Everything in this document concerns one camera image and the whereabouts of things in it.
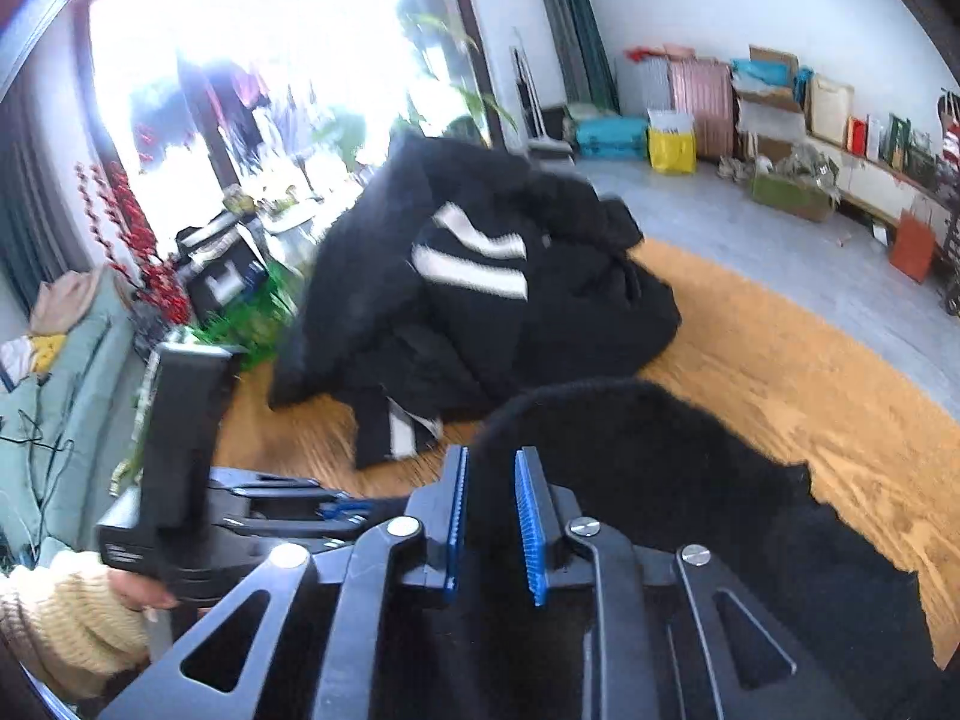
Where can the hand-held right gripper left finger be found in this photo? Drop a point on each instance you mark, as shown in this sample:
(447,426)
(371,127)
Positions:
(457,532)

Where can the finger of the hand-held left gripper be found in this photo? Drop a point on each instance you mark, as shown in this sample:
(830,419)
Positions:
(262,481)
(300,521)

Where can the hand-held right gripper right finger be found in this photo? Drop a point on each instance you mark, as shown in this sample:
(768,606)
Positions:
(529,532)

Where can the black fuzzy garment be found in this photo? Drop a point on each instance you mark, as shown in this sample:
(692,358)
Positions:
(675,465)

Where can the person's left forearm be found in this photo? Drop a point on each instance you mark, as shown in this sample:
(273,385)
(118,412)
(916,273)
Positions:
(60,622)

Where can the person's left hand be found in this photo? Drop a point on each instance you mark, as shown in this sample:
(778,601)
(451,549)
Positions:
(142,591)

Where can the light green sofa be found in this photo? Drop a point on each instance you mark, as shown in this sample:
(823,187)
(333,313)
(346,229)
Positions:
(82,405)

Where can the white yellow cloth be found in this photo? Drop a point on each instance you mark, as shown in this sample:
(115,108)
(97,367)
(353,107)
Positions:
(34,360)

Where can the black box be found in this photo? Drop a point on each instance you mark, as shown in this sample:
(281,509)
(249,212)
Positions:
(221,270)

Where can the beige cloth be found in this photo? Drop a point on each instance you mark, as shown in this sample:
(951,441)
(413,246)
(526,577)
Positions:
(67,300)

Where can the red berry branches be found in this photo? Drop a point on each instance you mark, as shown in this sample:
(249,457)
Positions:
(142,255)

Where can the black white-striped sweater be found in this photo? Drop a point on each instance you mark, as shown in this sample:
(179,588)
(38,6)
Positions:
(585,315)

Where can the large window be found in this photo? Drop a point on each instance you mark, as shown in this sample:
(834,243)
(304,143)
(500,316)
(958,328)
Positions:
(285,67)

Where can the teal bag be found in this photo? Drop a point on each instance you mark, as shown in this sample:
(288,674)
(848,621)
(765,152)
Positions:
(611,139)

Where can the yellow bag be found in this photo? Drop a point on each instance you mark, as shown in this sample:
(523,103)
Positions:
(673,151)

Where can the white folding rack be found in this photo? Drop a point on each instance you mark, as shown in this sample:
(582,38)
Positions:
(536,112)

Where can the green box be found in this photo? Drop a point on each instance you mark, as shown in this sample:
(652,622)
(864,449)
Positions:
(791,195)

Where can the green leafy plant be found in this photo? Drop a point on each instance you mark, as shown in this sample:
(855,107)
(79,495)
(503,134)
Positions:
(465,82)

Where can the pink suitcase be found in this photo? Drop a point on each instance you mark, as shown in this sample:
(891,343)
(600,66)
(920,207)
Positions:
(703,109)

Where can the orange paper bag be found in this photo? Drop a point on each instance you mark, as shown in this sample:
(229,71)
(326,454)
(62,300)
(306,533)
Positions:
(913,247)

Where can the cardboard box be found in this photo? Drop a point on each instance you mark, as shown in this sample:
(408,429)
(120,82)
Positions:
(772,116)

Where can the white low cabinet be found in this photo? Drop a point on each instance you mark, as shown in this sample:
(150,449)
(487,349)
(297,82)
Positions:
(877,180)

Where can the green curtain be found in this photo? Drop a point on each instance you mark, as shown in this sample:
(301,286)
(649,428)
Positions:
(577,22)

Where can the cream paper bag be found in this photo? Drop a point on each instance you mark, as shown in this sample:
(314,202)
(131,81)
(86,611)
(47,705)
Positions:
(829,111)

